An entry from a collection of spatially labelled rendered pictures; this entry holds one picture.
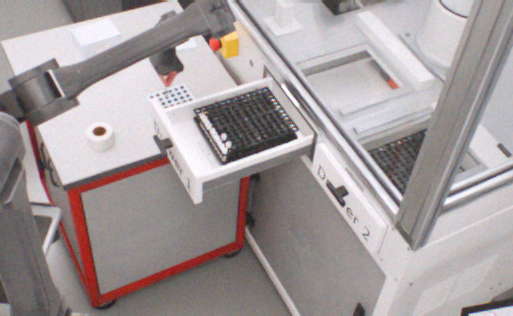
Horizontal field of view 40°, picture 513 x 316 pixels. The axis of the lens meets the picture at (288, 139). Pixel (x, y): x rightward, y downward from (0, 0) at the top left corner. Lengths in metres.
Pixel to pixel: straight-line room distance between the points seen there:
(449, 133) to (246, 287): 1.41
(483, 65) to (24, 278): 0.77
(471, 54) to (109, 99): 1.18
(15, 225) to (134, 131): 1.13
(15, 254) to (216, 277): 1.70
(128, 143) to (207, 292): 0.79
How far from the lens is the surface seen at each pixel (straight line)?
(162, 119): 1.79
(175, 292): 2.56
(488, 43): 1.19
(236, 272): 2.60
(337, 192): 1.68
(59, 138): 2.00
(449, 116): 1.31
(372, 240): 1.68
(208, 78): 2.14
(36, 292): 1.02
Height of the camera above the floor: 2.21
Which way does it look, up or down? 47 degrees down
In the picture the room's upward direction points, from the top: 9 degrees clockwise
